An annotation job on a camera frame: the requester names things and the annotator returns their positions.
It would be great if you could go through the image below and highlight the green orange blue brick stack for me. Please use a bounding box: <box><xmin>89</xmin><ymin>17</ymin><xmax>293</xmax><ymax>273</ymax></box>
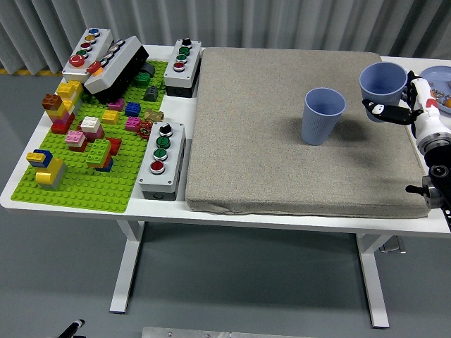
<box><xmin>85</xmin><ymin>139</ymin><xmax>116</xmax><ymax>173</ymax></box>

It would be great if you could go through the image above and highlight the white pink brick stack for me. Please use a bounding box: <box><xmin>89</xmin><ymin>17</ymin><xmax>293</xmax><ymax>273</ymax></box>
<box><xmin>80</xmin><ymin>115</ymin><xmax>106</xmax><ymax>142</ymax></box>

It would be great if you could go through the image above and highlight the grey-brown cushion mat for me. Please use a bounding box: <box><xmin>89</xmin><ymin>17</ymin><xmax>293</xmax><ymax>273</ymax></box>
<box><xmin>185</xmin><ymin>47</ymin><xmax>435</xmax><ymax>219</ymax></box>

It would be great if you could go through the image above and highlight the red building brick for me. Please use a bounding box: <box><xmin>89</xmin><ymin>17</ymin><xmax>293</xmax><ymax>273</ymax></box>
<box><xmin>105</xmin><ymin>137</ymin><xmax>123</xmax><ymax>156</ymax></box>

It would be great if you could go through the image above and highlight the white button box black base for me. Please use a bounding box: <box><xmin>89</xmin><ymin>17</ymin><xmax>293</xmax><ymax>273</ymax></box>
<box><xmin>83</xmin><ymin>35</ymin><xmax>151</xmax><ymax>105</ymax></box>

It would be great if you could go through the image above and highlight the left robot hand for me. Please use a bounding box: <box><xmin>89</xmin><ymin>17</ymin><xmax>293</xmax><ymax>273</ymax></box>
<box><xmin>58</xmin><ymin>318</ymin><xmax>87</xmax><ymax>338</ymax></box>

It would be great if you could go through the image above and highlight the green studded baseplate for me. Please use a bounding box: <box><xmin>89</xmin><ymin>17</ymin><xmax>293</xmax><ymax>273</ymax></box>
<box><xmin>10</xmin><ymin>60</ymin><xmax>170</xmax><ymax>215</ymax></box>

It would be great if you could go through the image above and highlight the brown yellow pink red brick stack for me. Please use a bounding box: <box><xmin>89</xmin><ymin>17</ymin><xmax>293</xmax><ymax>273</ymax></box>
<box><xmin>41</xmin><ymin>93</ymin><xmax>77</xmax><ymax>135</ymax></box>

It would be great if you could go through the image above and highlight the white table leg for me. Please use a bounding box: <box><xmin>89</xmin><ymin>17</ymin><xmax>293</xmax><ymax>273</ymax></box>
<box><xmin>109</xmin><ymin>220</ymin><xmax>145</xmax><ymax>314</ymax></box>
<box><xmin>354</xmin><ymin>234</ymin><xmax>392</xmax><ymax>329</ymax></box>

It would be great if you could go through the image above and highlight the grey four-button control box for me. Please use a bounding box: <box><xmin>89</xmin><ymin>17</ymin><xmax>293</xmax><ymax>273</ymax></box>
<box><xmin>137</xmin><ymin>121</ymin><xmax>187</xmax><ymax>201</ymax></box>
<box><xmin>163</xmin><ymin>37</ymin><xmax>204</xmax><ymax>99</ymax></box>

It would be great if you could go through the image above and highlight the blue yellow grey brick duck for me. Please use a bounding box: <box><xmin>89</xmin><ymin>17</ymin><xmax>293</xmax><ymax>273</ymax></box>
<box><xmin>26</xmin><ymin>149</ymin><xmax>68</xmax><ymax>191</ymax></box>

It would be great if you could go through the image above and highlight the brass valve red handwheel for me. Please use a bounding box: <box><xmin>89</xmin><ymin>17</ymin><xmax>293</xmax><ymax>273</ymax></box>
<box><xmin>136</xmin><ymin>108</ymin><xmax>166</xmax><ymax>139</ymax></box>

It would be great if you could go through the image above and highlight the grey pleated curtain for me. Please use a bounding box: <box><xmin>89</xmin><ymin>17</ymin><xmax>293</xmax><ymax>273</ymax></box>
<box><xmin>0</xmin><ymin>0</ymin><xmax>451</xmax><ymax>75</ymax></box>

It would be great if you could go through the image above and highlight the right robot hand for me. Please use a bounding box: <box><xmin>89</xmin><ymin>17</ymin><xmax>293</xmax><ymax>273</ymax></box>
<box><xmin>362</xmin><ymin>70</ymin><xmax>451</xmax><ymax>140</ymax></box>

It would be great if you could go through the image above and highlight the blue plate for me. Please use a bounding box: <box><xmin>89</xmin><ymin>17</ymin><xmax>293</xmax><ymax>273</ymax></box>
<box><xmin>421</xmin><ymin>65</ymin><xmax>451</xmax><ymax>114</ymax></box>

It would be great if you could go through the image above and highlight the blue ribbed cup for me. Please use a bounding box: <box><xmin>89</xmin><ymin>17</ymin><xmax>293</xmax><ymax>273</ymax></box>
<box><xmin>358</xmin><ymin>61</ymin><xmax>409</xmax><ymax>123</ymax></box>
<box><xmin>300</xmin><ymin>87</ymin><xmax>347</xmax><ymax>146</ymax></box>

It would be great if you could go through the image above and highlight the white five-button control box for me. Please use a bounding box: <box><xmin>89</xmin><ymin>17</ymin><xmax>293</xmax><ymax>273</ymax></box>
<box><xmin>61</xmin><ymin>27</ymin><xmax>114</xmax><ymax>84</ymax></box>

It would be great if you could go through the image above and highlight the grey metal bracket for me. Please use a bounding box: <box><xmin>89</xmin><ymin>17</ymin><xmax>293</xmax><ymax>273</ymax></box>
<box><xmin>378</xmin><ymin>236</ymin><xmax>407</xmax><ymax>254</ymax></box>

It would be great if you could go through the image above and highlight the yellow building brick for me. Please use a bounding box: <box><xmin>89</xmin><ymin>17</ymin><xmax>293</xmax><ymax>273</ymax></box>
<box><xmin>101</xmin><ymin>109</ymin><xmax>121</xmax><ymax>125</ymax></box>

